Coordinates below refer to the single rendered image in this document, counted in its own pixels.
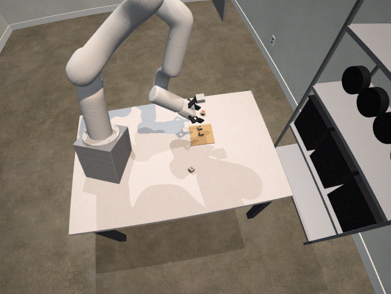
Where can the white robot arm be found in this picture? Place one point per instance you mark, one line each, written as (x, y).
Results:
(84, 69)

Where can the tan square mat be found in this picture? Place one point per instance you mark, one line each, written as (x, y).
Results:
(196, 139)

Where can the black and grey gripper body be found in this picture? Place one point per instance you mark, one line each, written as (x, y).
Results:
(185, 111)

